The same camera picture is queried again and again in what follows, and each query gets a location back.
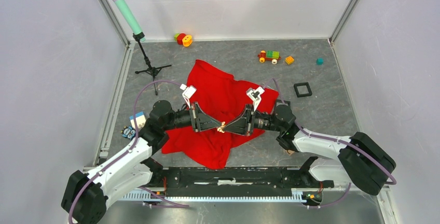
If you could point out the red toy block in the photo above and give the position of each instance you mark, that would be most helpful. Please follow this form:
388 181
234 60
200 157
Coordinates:
180 38

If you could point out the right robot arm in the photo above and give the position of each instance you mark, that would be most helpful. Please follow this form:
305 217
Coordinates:
355 159

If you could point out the wooden letter cube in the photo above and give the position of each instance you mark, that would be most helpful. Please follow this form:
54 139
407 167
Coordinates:
290 152

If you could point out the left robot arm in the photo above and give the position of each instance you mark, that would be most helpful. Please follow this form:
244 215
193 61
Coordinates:
88 195

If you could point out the gold butterfly brooch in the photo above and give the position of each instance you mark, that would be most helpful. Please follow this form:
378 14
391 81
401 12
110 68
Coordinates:
221 126

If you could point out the blue patterned card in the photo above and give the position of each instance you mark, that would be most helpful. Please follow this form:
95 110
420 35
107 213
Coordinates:
128 132

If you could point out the slotted cable duct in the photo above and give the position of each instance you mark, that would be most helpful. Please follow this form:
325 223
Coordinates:
142 195

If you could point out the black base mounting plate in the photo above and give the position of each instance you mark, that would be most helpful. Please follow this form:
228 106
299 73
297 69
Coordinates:
242 181

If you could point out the white and blue block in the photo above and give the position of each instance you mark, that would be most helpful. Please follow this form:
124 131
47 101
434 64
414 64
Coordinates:
138 120

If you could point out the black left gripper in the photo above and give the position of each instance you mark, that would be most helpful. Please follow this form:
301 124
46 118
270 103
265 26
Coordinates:
200 121

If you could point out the teal small cube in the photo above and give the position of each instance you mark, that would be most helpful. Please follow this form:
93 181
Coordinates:
319 61

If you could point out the colourful toy train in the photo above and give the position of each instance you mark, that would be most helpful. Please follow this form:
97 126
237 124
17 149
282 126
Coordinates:
269 56

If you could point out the black tripod stand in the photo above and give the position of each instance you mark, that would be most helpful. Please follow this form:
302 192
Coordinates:
151 70

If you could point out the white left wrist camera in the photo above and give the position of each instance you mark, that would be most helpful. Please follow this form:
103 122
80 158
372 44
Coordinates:
188 92

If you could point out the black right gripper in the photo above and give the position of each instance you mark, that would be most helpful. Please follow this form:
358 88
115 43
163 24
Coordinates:
244 125

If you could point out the orange toy block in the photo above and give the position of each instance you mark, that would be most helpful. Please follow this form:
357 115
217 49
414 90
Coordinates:
187 40

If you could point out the orange lego brick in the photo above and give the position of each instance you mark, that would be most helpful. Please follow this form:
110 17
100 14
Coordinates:
289 60

